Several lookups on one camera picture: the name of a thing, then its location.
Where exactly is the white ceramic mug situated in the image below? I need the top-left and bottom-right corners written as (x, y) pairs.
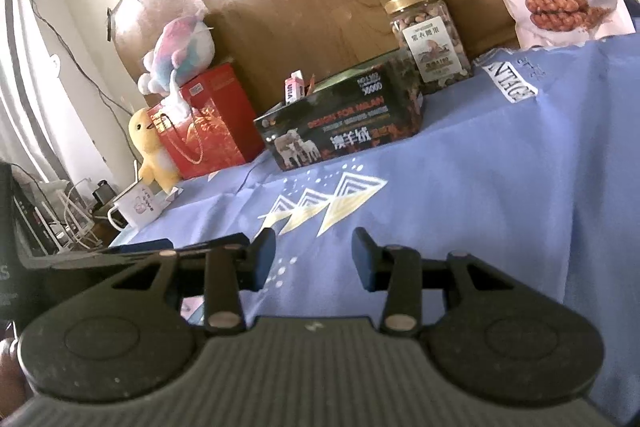
top-left (106, 181), bottom-right (166, 232)

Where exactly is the yellow duck plush toy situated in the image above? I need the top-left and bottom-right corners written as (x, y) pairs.
top-left (128, 108), bottom-right (181, 194)

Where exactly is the red gift bag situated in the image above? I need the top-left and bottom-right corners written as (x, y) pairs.
top-left (149, 63), bottom-right (264, 179)

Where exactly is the blue patterned tablecloth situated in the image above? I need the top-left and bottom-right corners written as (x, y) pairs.
top-left (117, 34), bottom-right (639, 424)

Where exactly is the black cardboard storage box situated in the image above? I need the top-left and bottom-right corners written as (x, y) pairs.
top-left (254, 49), bottom-right (422, 171)

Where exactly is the pink snack stick box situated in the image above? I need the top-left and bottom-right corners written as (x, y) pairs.
top-left (284, 70), bottom-right (306, 105)

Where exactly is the pastel unicorn plush toy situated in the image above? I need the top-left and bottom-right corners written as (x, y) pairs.
top-left (137, 10), bottom-right (216, 105)

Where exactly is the glass jar of nuts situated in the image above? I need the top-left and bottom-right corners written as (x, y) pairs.
top-left (384, 0), bottom-right (472, 94)

